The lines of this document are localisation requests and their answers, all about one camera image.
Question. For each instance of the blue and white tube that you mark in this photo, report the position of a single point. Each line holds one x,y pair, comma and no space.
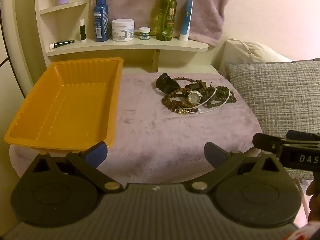
186,22

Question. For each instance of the cream wooden shelf unit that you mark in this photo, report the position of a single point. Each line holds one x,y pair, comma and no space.
120,47

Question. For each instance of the cream pillow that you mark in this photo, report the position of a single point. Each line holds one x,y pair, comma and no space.
250,52

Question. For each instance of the white cream jar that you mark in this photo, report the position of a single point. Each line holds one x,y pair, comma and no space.
123,31

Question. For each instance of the lilac fleece blanket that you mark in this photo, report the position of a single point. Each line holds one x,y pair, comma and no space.
155,135

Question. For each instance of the blue spray bottle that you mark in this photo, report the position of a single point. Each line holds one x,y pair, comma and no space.
100,22

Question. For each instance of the grey checked pillow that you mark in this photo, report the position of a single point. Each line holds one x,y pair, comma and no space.
280,92

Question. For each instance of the small green-label jar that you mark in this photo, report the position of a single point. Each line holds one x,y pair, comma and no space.
145,33

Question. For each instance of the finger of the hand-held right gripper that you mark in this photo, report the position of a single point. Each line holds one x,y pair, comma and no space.
266,142
303,136

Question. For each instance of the person's right hand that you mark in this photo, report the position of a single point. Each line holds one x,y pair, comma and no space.
314,200

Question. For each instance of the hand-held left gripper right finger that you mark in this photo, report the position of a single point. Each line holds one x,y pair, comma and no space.
215,153

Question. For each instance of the orange plastic tray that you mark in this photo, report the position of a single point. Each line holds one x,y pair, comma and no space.
65,105

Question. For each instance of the black tube white cap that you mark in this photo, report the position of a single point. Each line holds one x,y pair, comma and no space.
62,44

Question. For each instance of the green spray bottle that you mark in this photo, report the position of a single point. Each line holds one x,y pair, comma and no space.
166,20

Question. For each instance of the hanging lilac towel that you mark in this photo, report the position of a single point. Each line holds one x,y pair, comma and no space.
140,2

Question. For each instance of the silver wristwatch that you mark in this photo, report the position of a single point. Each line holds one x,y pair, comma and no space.
193,97

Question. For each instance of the lip balm stick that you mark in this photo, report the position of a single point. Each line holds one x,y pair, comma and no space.
82,31

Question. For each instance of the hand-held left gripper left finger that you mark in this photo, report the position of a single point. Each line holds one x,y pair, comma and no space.
96,153

